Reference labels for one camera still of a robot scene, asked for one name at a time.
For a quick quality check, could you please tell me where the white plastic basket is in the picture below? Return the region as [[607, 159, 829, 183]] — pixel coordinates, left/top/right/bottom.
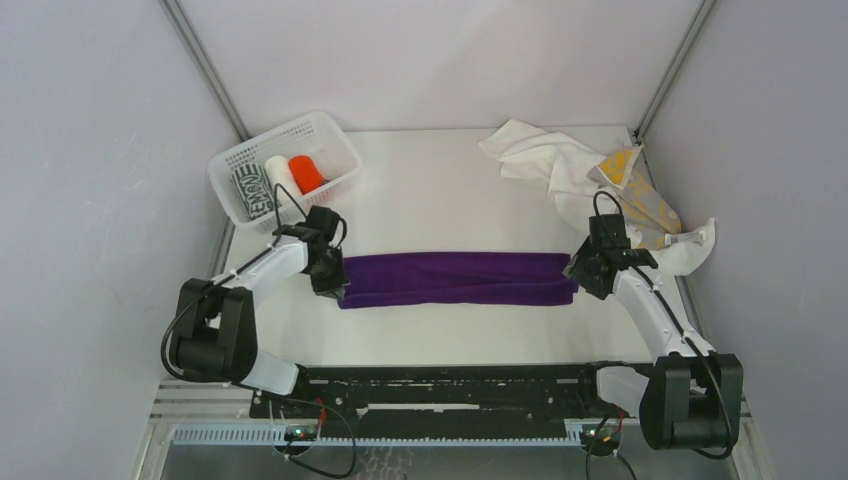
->
[[207, 111, 362, 234]]

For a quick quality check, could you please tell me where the small white towel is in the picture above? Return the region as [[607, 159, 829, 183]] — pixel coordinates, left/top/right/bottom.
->
[[479, 119, 562, 182]]

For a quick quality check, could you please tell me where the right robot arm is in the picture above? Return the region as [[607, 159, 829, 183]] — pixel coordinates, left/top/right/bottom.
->
[[564, 214, 744, 460]]

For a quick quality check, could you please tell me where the orange towel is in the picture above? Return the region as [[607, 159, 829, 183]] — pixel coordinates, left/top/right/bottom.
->
[[288, 155, 326, 194]]

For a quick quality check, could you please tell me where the aluminium corner post left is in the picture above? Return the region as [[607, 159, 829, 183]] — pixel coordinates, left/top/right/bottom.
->
[[158, 0, 252, 142]]

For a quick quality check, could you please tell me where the large white towel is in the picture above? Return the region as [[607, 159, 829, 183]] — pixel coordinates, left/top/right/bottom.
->
[[545, 135, 717, 278]]

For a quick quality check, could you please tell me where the rolled white towel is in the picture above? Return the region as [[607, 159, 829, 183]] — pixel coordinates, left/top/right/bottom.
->
[[264, 155, 303, 207]]

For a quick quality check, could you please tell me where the grey yellow patterned towel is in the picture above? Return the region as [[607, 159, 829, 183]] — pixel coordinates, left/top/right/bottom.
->
[[588, 146, 682, 250]]

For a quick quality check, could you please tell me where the aluminium corner post right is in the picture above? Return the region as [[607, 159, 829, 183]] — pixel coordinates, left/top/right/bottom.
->
[[632, 0, 719, 144]]

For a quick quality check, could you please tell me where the white slotted cable duct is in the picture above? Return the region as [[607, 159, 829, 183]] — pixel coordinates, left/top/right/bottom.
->
[[171, 422, 596, 447]]

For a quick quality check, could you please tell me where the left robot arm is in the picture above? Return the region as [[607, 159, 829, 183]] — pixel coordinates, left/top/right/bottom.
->
[[160, 206, 349, 417]]

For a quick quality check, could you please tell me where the aluminium corner post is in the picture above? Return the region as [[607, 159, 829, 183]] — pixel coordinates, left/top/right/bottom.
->
[[158, 0, 252, 142], [632, 0, 719, 144]]

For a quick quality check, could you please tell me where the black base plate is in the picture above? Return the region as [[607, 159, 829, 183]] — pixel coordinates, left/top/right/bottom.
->
[[249, 363, 621, 438]]

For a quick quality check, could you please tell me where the purple towel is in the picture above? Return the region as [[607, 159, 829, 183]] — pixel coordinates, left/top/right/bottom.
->
[[338, 252, 579, 310]]

